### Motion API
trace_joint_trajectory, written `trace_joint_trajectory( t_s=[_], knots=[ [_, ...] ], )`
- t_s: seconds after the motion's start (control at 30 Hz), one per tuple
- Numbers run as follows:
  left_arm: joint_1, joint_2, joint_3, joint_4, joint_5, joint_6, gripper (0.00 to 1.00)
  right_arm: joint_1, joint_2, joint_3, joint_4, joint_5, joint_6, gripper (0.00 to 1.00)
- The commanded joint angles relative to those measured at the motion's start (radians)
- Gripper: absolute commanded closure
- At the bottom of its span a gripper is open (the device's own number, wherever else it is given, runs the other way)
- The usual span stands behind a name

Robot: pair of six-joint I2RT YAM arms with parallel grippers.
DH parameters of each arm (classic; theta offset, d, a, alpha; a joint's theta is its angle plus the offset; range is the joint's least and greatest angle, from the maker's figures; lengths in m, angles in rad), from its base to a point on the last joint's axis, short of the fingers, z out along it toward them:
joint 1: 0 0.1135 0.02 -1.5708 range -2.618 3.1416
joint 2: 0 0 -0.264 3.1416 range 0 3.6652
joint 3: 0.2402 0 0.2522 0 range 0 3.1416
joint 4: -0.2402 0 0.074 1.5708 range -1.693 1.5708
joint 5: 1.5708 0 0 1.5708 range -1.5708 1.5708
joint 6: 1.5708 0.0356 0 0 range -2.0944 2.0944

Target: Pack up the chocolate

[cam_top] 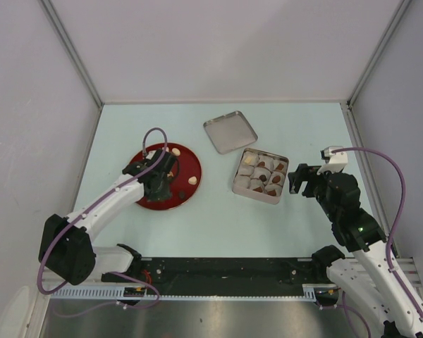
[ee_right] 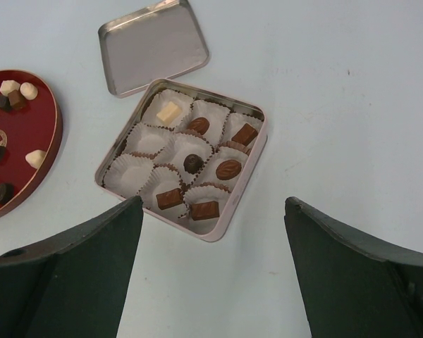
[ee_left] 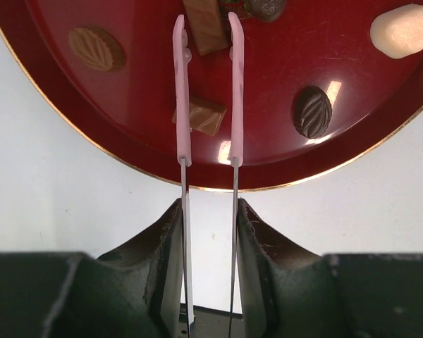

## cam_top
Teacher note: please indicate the almond chocolate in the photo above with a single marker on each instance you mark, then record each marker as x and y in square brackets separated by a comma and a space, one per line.
[276, 179]

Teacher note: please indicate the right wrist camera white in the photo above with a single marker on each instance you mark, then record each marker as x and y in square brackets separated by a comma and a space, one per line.
[335, 160]

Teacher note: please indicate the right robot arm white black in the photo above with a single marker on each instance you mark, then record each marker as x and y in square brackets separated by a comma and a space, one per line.
[384, 293]

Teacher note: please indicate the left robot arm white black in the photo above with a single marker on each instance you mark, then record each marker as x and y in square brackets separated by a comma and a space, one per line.
[66, 246]

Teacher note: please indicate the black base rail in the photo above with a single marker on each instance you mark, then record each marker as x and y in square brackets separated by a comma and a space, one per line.
[226, 274]

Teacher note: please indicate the silver tin lid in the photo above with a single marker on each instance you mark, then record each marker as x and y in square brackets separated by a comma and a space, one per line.
[230, 132]

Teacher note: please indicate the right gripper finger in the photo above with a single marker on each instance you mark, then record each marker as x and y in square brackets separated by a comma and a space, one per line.
[295, 180]
[313, 179]

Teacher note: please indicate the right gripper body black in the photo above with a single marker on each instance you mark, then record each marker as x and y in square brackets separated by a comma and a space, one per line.
[319, 190]

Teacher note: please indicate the pink square tin box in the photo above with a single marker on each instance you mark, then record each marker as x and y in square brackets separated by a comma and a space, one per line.
[246, 177]

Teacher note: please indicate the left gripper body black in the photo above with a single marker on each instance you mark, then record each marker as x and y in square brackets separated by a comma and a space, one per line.
[162, 192]

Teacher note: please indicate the white heart chocolate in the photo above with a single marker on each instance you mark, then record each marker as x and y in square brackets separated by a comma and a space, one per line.
[192, 180]

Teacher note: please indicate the red round plate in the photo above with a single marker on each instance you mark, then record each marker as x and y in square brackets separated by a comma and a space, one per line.
[189, 166]

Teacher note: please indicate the white slotted cable duct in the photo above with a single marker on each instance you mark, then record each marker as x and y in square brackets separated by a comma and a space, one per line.
[304, 292]

